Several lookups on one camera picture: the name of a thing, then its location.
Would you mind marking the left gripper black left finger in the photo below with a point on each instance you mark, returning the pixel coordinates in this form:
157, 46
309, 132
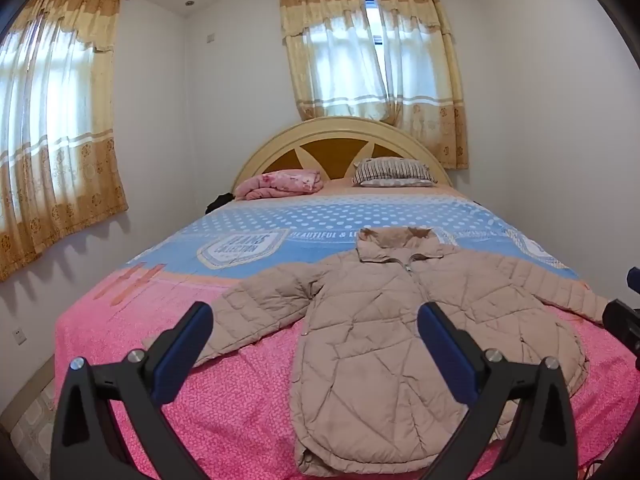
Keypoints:
87, 442

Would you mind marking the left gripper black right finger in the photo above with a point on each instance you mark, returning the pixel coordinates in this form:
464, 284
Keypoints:
541, 443

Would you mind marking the beige quilted puffer jacket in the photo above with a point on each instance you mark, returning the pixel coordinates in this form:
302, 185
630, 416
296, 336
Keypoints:
366, 397

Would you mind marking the blue and pink bedspread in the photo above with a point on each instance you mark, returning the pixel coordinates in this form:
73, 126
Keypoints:
233, 413

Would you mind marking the beige curtain on side window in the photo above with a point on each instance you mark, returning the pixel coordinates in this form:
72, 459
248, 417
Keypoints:
59, 172

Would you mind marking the black item beside bed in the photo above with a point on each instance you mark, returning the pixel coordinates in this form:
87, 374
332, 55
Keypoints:
221, 200

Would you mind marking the striped pillow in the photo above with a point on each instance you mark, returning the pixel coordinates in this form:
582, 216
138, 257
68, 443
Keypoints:
392, 172

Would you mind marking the folded pink floral blanket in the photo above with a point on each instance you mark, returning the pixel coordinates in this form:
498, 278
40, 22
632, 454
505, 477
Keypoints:
279, 184

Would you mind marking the cream wooden headboard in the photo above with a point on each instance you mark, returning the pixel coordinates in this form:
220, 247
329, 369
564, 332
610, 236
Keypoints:
333, 146

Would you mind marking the beige curtain behind headboard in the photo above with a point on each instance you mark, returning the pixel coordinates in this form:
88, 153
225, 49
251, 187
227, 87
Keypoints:
392, 61

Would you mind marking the wall power socket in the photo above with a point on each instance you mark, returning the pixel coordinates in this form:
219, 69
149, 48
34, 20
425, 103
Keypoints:
19, 336

